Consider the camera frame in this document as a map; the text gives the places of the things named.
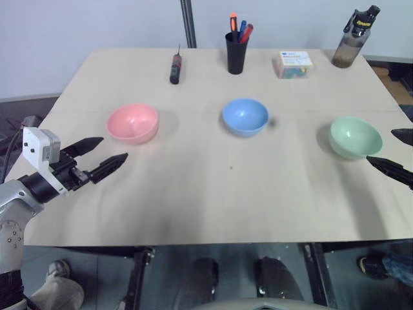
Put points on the khaki trouser leg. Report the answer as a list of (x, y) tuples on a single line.
[(55, 294)]

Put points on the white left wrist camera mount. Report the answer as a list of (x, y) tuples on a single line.
[(35, 142)]

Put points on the black shoe of bystander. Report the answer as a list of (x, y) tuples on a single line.
[(372, 266)]

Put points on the black table leg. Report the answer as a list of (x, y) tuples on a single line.
[(319, 274), (137, 277)]

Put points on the red pen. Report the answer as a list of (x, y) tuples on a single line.
[(247, 31)]

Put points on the black metal pole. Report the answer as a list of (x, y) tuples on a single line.
[(188, 22)]

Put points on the pink bowl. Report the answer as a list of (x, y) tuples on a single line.
[(132, 124)]

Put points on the black and red screwdriver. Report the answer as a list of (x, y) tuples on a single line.
[(175, 69)]

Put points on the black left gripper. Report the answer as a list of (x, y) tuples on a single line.
[(68, 171)]

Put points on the blue bowl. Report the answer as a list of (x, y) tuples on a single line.
[(245, 116)]

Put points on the black pen cup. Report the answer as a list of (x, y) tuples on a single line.
[(236, 56)]

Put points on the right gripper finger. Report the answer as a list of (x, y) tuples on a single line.
[(395, 168), (405, 135)]

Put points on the dark water bottle black lid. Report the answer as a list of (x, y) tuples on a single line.
[(346, 48)]

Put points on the blue pen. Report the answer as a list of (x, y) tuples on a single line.
[(242, 29)]

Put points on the grey robot torso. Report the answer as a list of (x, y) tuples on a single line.
[(258, 305)]

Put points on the blue jeans leg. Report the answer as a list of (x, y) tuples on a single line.
[(400, 260)]

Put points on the green bowl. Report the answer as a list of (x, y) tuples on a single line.
[(355, 137)]

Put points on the grey shoe of bystander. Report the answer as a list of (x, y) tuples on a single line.
[(59, 268)]

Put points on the clear box of coloured clips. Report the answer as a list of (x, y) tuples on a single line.
[(293, 66)]

